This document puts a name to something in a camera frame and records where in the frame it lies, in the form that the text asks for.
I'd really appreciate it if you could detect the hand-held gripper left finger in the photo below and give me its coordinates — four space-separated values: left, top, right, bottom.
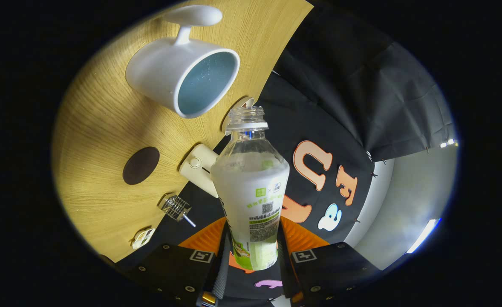
130 216 233 307

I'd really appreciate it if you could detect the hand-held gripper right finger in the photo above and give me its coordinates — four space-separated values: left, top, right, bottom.
277 215 383 307

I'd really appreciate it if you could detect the clear juice bottle white label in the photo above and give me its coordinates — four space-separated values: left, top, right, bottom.
210 105 290 271

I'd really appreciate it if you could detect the dark brown round coaster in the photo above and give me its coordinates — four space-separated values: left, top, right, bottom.
122 147 160 185

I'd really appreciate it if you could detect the white cup with handle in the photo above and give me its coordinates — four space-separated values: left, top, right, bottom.
125 5 240 119

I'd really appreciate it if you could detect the white divided seed dish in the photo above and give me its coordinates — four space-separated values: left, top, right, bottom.
131 228 156 250

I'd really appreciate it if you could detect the white toaster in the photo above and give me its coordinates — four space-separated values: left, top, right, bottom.
179 143 219 199

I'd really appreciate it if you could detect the large ceiling light panel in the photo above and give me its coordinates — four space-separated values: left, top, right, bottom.
406 218 441 254

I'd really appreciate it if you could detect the small white plate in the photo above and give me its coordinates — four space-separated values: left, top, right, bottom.
222 97 255 135

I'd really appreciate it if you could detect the wooden table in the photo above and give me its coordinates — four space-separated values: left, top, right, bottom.
52 0 314 264

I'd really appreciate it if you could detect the black backdrop cloth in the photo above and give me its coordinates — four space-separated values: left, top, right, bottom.
115 0 456 307

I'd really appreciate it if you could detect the small wire basket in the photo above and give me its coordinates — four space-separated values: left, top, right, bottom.
158 194 192 222

